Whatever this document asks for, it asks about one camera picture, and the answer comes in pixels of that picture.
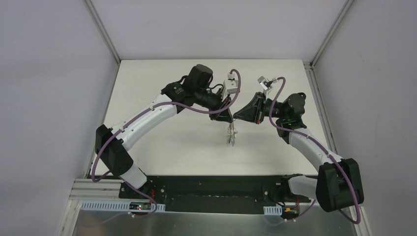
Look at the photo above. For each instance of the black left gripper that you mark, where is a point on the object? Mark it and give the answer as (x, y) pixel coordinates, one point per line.
(218, 110)

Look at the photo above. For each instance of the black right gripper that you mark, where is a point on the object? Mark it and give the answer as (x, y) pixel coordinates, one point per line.
(259, 108)

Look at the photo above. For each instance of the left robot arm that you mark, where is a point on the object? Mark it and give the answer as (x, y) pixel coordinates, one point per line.
(191, 92)

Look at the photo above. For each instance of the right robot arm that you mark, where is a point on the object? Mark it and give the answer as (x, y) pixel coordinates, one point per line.
(338, 183)

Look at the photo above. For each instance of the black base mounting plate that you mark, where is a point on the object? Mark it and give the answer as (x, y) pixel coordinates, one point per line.
(220, 194)

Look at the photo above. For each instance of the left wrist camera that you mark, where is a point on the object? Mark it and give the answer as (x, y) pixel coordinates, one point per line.
(230, 87)

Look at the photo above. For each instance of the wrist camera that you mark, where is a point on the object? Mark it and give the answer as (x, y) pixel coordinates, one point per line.
(265, 83)
(230, 87)

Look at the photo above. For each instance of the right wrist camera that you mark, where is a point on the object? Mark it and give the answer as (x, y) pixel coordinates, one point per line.
(265, 83)

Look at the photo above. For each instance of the white slotted cable duct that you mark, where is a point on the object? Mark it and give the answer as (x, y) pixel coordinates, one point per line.
(138, 207)

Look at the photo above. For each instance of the aluminium frame rail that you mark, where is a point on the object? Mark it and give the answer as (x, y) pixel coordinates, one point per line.
(86, 189)

